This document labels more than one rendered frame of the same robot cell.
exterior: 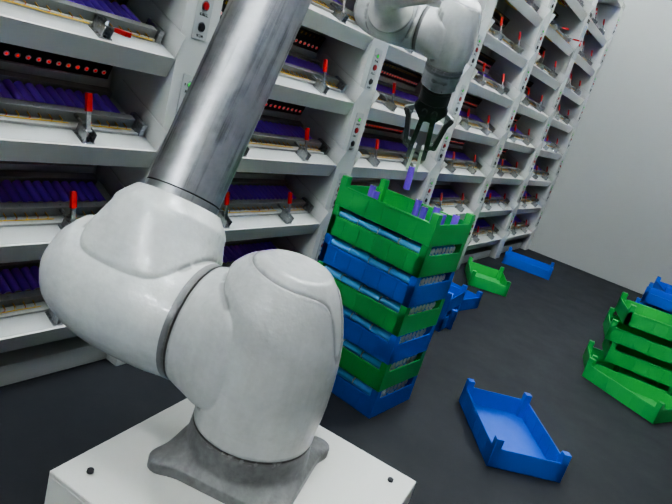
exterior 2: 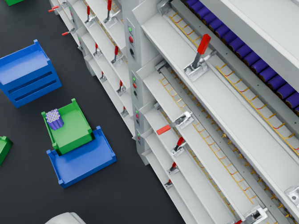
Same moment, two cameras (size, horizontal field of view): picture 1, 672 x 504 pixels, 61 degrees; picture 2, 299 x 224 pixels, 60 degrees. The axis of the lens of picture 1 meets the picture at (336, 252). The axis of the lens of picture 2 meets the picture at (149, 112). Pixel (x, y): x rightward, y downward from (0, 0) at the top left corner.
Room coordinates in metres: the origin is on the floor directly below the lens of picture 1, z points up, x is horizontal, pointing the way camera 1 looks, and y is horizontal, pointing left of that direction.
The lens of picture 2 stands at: (0.94, 0.34, 1.33)
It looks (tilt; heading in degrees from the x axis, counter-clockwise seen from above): 59 degrees down; 119
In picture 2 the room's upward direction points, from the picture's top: straight up
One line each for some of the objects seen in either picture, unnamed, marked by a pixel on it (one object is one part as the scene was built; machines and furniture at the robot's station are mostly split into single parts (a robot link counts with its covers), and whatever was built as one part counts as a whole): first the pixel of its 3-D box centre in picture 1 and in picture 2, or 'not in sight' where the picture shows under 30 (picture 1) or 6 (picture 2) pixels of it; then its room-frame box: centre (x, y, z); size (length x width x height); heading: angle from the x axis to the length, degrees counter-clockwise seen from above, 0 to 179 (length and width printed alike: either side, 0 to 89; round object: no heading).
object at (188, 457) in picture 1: (255, 432); not in sight; (0.65, 0.03, 0.33); 0.22 x 0.18 x 0.06; 167
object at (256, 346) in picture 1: (268, 342); not in sight; (0.63, 0.05, 0.47); 0.18 x 0.16 x 0.22; 77
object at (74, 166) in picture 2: not in sight; (82, 156); (0.39, 0.61, 0.04); 0.30 x 0.20 x 0.08; 60
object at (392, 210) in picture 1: (404, 209); not in sight; (1.49, -0.14, 0.52); 0.30 x 0.20 x 0.08; 55
